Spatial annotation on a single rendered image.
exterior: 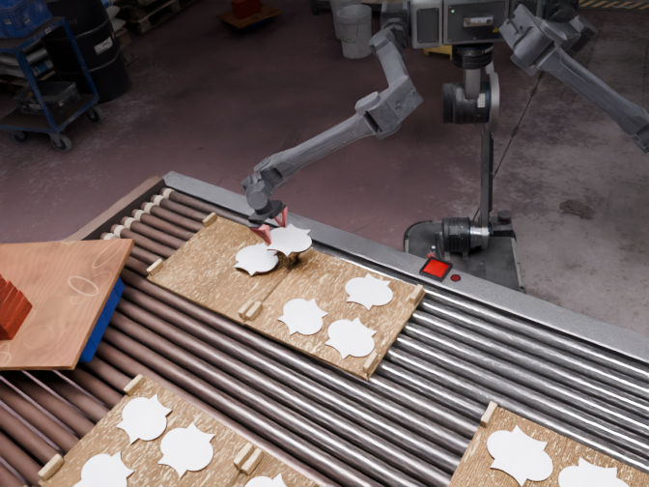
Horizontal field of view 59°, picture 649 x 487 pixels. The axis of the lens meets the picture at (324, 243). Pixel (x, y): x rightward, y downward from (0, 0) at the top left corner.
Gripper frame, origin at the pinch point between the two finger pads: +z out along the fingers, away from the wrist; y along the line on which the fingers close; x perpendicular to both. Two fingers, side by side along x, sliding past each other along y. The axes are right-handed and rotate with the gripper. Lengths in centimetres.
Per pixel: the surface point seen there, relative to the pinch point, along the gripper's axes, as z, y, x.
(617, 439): 41, -14, -95
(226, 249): 6.1, -2.6, 23.7
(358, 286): 18.1, 0.3, -24.0
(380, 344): 23.1, -15.5, -38.4
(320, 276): 15.4, -0.4, -10.9
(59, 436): 9, -77, 22
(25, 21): -70, 125, 296
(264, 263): 8.4, -4.7, 5.8
